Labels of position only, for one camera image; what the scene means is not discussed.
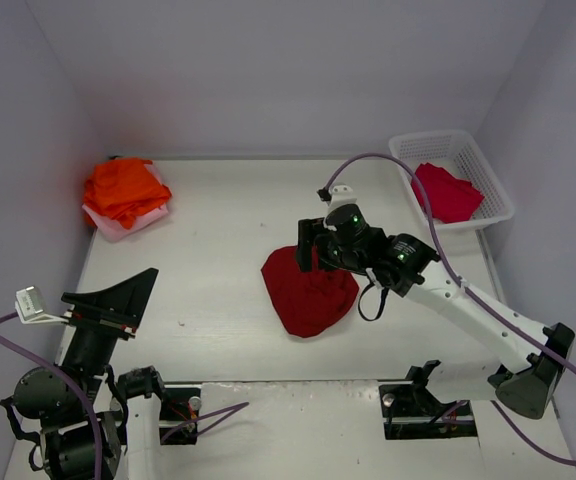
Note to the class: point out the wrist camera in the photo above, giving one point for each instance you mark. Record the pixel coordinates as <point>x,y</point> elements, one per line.
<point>336,196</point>
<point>31,308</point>

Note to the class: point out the red t shirt in basket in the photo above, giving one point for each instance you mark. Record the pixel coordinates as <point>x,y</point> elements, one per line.
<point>452,199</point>

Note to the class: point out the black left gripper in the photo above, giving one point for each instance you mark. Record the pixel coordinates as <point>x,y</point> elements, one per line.
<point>100,320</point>

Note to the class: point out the white plastic basket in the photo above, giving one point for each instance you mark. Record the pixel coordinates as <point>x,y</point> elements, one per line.
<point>458,153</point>

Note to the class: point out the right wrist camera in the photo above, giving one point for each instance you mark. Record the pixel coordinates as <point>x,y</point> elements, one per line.
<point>336,196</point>

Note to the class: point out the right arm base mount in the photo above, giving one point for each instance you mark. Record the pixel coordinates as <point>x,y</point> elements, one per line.
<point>410,412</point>

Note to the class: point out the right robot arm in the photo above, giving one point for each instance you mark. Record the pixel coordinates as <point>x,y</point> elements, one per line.
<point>531,354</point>

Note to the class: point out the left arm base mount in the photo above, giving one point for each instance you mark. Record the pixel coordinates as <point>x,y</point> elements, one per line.
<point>182,404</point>

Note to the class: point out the orange folded t shirt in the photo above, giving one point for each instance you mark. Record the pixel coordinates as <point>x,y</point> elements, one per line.
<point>125,190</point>

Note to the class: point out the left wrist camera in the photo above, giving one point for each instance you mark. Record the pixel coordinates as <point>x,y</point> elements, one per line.
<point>31,308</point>

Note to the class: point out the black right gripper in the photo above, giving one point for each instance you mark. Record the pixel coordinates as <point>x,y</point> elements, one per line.
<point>306,245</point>

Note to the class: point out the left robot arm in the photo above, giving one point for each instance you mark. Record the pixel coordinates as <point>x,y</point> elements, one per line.
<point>75,413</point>

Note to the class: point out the pink folded t shirt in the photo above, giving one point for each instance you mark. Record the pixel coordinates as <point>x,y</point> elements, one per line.
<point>113,232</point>

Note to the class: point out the dark red t shirt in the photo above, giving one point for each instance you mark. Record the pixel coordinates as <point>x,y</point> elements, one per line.
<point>307,303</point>

